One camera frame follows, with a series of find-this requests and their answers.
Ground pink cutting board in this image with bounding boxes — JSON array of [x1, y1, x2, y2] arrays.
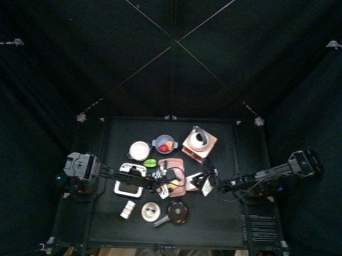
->
[[157, 157, 189, 198]]

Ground white square box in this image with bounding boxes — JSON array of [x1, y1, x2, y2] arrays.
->
[[185, 171, 206, 193]]

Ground green toy lime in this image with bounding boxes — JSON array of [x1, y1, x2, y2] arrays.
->
[[142, 158, 159, 169]]

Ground wooden toy stove box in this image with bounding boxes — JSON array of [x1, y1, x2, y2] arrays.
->
[[181, 125, 220, 164]]

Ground black round object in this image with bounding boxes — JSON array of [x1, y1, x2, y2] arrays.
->
[[153, 200, 190, 228]]

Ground white toy tray dark screen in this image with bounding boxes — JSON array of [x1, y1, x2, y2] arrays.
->
[[113, 162, 149, 199]]

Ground blue-grey toy pot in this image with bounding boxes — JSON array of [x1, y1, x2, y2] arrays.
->
[[151, 134, 181, 155]]

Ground cream round cup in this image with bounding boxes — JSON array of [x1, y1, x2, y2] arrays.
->
[[141, 201, 162, 223]]

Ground small white block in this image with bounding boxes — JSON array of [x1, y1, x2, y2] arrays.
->
[[119, 199, 138, 220]]

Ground white text sticker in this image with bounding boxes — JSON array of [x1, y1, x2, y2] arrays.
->
[[249, 214, 280, 244]]

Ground white toy kettle dark handle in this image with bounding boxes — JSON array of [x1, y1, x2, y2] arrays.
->
[[188, 126, 212, 152]]

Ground black cable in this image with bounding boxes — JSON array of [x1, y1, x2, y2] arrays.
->
[[220, 174, 274, 203]]

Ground grey frame clamp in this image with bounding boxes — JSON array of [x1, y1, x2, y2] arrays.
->
[[325, 39, 342, 50], [0, 38, 26, 47]]

